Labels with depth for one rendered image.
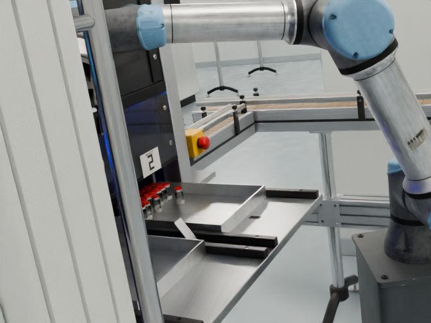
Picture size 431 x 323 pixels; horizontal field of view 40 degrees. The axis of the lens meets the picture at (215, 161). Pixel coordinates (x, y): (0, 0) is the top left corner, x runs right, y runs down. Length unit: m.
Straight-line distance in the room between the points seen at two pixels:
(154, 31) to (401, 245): 0.74
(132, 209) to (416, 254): 0.87
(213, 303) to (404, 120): 0.49
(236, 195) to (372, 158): 1.42
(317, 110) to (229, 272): 1.18
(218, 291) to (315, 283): 1.81
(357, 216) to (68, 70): 1.98
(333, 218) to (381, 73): 1.40
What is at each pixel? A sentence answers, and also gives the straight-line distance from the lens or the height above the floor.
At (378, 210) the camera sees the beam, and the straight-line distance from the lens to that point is 2.41.
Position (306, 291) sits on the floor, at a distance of 2.92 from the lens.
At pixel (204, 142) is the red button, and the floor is 1.00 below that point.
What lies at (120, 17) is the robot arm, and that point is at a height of 1.41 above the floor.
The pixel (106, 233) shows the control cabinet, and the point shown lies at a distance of 0.59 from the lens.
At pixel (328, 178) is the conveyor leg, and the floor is 0.64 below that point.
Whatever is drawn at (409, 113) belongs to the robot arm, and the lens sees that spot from 1.17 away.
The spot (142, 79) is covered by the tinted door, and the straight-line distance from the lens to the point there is 1.58.
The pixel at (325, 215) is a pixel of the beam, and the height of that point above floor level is 0.48.
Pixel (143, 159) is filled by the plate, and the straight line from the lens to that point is 1.56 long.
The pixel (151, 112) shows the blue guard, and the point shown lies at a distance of 1.60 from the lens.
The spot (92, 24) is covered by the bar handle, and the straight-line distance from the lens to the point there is 0.62.
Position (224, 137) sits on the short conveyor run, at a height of 0.90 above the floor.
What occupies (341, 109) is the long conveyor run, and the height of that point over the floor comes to 0.92.
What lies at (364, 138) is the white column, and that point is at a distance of 2.95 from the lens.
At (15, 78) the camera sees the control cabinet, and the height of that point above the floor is 1.40.
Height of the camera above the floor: 1.45
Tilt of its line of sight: 17 degrees down
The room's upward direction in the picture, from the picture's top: 9 degrees counter-clockwise
